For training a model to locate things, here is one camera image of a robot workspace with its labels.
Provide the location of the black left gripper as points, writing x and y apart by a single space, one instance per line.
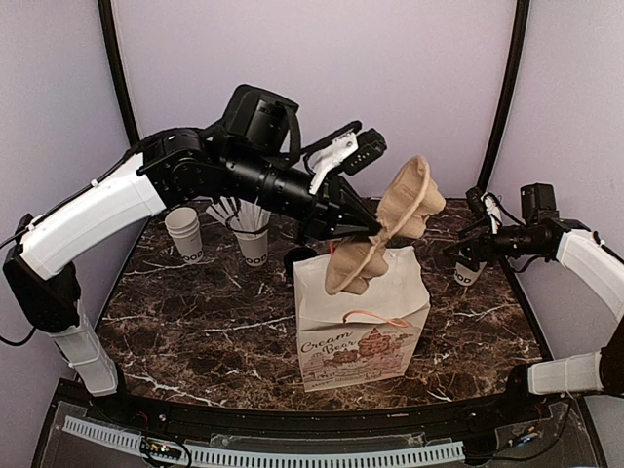
331 206

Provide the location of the stack of white paper cups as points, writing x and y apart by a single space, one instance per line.
183 226

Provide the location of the stack of black cup lids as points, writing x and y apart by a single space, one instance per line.
298 254

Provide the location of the black table front rail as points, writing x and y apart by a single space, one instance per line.
470 419

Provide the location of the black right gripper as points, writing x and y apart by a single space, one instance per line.
476 243

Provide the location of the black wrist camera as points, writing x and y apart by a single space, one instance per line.
262 119
538 202

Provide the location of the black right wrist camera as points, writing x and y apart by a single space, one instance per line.
538 202

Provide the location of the bundle of white wrapped straws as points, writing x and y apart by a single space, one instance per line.
239 216

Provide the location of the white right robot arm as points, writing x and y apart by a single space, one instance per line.
583 252

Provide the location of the black frame post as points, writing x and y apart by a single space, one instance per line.
116 69
508 86

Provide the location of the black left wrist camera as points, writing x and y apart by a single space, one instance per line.
262 119

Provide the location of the black left frame post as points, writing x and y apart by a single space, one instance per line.
116 69

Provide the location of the brown cardboard cup carrier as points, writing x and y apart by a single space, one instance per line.
404 209

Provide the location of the white paper takeout bag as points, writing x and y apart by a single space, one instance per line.
348 339

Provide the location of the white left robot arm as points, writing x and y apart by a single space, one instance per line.
163 171

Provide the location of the white paper coffee cup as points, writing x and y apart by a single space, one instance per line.
466 277

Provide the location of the black right frame post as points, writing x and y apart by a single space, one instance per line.
508 86

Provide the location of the white cup holding straws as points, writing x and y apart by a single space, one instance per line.
253 247

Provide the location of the white slotted cable duct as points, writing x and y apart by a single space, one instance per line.
247 452

